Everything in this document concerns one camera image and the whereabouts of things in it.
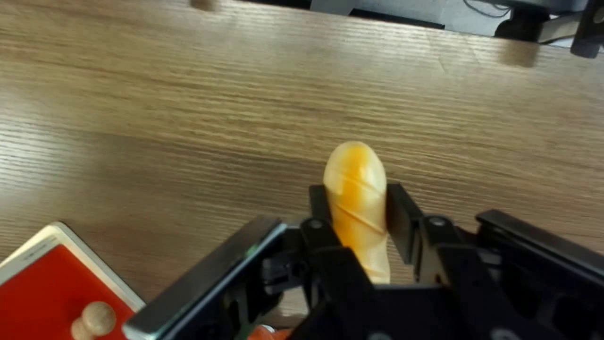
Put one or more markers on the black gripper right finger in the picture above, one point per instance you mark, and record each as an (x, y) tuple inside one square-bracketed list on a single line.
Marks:
[(416, 232)]

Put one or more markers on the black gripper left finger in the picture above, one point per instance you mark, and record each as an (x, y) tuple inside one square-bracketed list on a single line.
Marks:
[(327, 246)]

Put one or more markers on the small wooden peg figure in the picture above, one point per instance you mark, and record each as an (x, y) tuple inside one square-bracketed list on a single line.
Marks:
[(95, 317)]

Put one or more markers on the red box with white rim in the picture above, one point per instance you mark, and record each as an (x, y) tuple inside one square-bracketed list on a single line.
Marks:
[(44, 289)]

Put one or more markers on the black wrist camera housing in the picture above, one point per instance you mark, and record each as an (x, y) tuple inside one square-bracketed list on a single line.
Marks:
[(208, 283)]

